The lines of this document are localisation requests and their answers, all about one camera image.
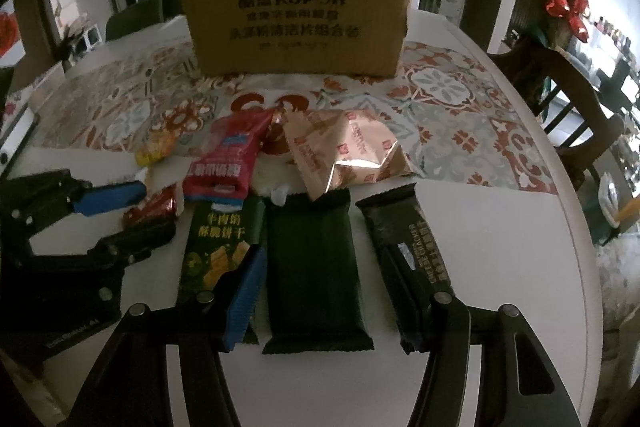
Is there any rose gold foil snack bag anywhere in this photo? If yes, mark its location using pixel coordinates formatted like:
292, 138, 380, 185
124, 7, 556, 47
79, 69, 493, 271
282, 109, 416, 200

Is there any yellow snack packet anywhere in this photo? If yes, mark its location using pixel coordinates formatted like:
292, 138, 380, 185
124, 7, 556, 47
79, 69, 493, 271
134, 129, 182, 168

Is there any dark upholstered chair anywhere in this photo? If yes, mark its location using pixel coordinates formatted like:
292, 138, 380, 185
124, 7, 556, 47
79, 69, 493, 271
105, 0, 164, 41

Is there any brown cardboard box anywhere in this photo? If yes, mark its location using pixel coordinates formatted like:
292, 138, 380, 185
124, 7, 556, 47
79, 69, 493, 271
181, 0, 410, 77

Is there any small red gold snack packet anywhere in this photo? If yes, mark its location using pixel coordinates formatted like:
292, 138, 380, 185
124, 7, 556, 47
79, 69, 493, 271
122, 183, 182, 229

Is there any dark wooden chair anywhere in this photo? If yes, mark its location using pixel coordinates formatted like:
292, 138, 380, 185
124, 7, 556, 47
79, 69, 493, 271
490, 35, 624, 188

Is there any black cheese cracker packet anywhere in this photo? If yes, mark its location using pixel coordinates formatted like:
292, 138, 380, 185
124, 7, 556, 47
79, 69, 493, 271
356, 183, 456, 355

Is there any green beef cracker packet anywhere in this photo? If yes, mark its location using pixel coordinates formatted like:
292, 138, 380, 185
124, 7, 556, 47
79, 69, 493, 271
176, 196, 266, 347

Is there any red white wall poster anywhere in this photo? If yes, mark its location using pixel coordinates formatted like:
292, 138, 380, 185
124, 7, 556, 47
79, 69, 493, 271
0, 0, 25, 67

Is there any dark green snack packet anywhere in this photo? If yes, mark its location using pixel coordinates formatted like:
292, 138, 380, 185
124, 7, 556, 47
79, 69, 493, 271
264, 190, 374, 355

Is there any patterned floral table mat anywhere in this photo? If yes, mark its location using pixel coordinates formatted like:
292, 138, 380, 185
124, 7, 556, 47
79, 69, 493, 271
32, 42, 556, 194

